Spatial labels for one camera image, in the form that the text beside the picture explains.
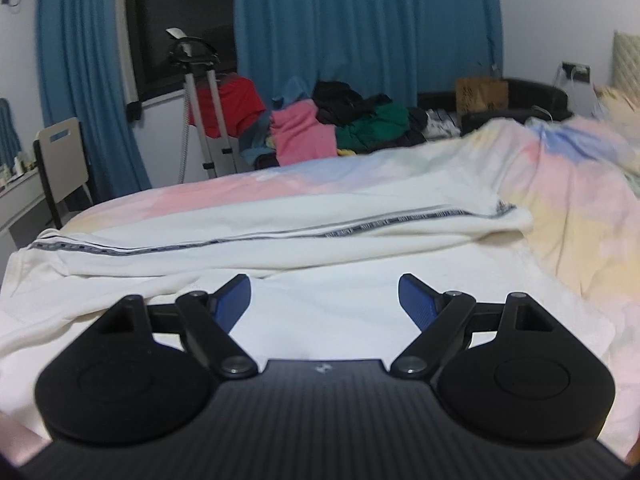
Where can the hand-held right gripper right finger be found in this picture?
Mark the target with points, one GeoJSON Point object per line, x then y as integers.
{"type": "Point", "coordinates": [417, 305]}

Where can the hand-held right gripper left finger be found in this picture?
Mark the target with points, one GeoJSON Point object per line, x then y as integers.
{"type": "Point", "coordinates": [230, 305]}

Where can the white pants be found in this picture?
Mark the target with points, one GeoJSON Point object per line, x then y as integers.
{"type": "Point", "coordinates": [325, 255]}

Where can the blue cloth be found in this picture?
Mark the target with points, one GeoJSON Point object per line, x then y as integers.
{"type": "Point", "coordinates": [257, 137]}

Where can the green cloth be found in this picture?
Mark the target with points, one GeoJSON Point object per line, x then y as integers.
{"type": "Point", "coordinates": [380, 125]}

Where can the white patterned cloth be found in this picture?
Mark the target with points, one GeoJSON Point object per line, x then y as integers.
{"type": "Point", "coordinates": [442, 122]}

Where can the garment steamer stand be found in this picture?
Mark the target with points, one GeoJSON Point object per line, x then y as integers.
{"type": "Point", "coordinates": [217, 120]}

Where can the pink cloth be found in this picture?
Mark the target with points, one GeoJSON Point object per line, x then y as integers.
{"type": "Point", "coordinates": [302, 132]}

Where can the pastel tie-dye bed sheet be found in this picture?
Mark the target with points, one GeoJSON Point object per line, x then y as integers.
{"type": "Point", "coordinates": [575, 200]}

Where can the red cloth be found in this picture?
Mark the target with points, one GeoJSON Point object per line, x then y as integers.
{"type": "Point", "coordinates": [240, 102]}

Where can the black cloth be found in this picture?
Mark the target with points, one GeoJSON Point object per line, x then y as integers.
{"type": "Point", "coordinates": [345, 100]}

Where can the cardboard box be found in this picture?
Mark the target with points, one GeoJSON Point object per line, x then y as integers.
{"type": "Point", "coordinates": [482, 95]}

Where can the black and beige chair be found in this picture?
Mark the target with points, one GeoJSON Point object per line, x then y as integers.
{"type": "Point", "coordinates": [62, 160]}

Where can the white dressing table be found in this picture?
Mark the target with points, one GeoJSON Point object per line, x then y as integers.
{"type": "Point", "coordinates": [20, 205]}

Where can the black armchair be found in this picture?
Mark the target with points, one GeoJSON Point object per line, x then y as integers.
{"type": "Point", "coordinates": [535, 97]}

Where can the narrow blue curtain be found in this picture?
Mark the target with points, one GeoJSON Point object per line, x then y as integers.
{"type": "Point", "coordinates": [85, 85]}

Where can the wavy framed mirror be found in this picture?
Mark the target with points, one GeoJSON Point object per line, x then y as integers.
{"type": "Point", "coordinates": [7, 130]}

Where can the wide blue curtain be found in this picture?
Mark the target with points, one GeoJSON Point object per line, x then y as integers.
{"type": "Point", "coordinates": [360, 20]}

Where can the beige tufted headboard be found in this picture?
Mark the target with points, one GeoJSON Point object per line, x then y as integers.
{"type": "Point", "coordinates": [627, 60]}

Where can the small black wall clip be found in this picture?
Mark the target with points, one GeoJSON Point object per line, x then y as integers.
{"type": "Point", "coordinates": [134, 111]}

